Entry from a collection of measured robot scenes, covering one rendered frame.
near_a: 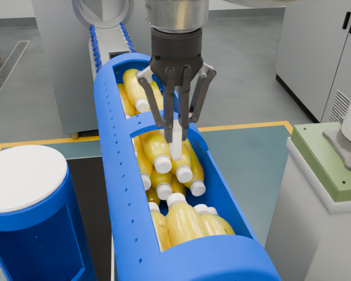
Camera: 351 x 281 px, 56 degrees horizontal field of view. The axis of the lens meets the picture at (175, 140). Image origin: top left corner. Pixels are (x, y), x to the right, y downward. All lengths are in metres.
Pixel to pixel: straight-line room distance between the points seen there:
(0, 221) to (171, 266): 0.57
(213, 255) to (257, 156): 2.22
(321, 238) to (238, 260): 0.62
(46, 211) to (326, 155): 0.82
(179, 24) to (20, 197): 0.68
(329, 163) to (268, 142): 1.86
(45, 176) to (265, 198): 1.69
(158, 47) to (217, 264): 0.33
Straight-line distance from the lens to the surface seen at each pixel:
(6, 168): 1.09
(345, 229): 1.16
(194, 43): 0.49
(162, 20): 0.47
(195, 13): 0.47
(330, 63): 2.97
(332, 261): 1.29
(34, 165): 1.07
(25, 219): 0.99
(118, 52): 1.65
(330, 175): 1.03
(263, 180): 2.53
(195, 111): 0.56
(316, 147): 1.11
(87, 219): 2.07
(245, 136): 2.93
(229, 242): 0.57
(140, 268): 0.58
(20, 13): 5.91
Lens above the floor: 1.68
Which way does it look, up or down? 37 degrees down
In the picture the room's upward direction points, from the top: straight up
